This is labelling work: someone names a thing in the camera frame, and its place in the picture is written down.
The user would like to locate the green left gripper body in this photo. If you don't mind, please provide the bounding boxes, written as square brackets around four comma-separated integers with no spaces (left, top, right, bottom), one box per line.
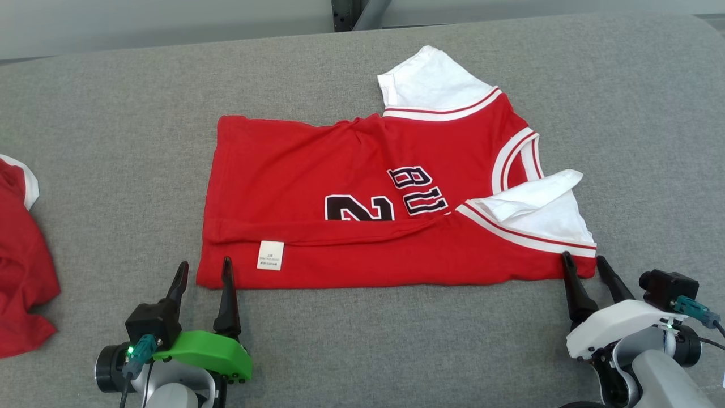
[152,330,253,384]

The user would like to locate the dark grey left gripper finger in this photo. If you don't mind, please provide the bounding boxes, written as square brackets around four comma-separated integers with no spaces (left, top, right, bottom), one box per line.
[213,256,242,341]
[164,261,190,307]

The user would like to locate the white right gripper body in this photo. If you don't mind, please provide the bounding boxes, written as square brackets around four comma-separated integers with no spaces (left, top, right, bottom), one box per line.
[566,299,689,361]

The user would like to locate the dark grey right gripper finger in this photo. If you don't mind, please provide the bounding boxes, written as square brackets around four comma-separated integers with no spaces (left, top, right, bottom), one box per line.
[560,252,599,331]
[595,255,637,304]

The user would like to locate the red shorts white side stripe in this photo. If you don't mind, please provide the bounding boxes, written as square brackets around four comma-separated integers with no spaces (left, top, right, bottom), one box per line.
[0,154,62,359]

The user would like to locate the red basketball jersey white sleeves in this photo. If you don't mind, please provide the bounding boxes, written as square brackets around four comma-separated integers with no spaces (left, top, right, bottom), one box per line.
[195,45,599,290]

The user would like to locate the teal plug left camera cable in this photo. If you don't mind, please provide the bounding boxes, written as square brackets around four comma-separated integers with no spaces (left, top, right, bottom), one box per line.
[118,334,159,408]

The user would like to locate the grey metal post white bracket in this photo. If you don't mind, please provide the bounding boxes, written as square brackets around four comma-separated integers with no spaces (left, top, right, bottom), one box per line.
[331,0,393,32]

